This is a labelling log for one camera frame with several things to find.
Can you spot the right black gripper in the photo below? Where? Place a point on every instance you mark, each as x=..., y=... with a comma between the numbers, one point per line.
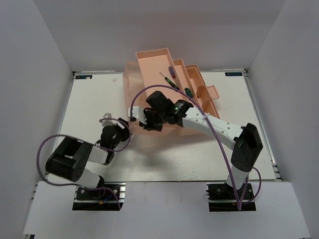
x=148, y=126

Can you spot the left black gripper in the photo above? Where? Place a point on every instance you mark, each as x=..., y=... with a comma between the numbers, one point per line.
x=125, y=130

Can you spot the green stubby screwdriver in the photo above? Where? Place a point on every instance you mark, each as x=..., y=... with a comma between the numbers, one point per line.
x=188, y=92

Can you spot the pink plastic toolbox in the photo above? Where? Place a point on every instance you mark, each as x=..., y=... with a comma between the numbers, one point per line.
x=159, y=90

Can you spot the blue handled screwdriver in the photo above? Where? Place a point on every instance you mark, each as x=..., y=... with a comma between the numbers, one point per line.
x=172, y=72

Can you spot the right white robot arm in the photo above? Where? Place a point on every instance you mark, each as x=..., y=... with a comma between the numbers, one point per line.
x=244, y=141

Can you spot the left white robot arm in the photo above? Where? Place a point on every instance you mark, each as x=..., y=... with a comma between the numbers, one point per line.
x=69, y=159

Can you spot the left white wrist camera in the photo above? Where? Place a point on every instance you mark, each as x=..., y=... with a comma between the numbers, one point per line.
x=106, y=120

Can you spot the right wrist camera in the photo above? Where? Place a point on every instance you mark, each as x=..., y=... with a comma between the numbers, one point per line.
x=157, y=101

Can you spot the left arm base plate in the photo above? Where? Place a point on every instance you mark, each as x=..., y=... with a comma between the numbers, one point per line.
x=101, y=200

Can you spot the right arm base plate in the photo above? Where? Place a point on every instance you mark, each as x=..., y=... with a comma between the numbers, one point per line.
x=221, y=198

